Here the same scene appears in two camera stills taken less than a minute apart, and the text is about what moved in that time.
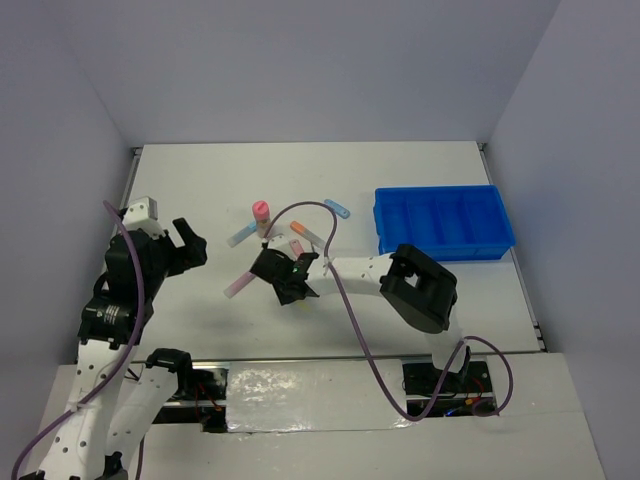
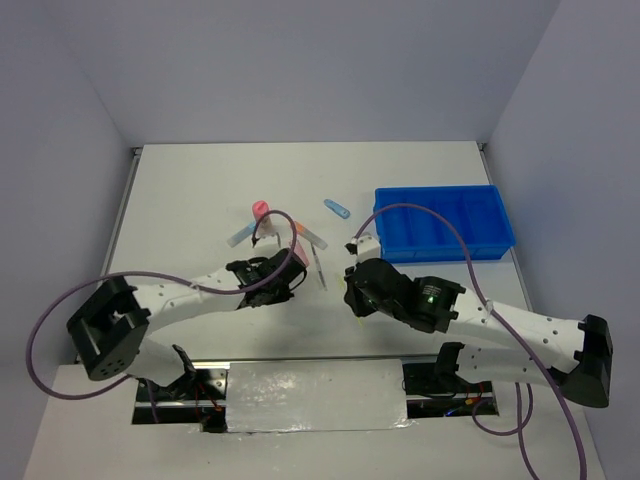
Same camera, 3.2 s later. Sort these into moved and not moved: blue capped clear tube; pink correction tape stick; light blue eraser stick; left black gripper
Moved: left black gripper
Not moved: light blue eraser stick; blue capped clear tube; pink correction tape stick
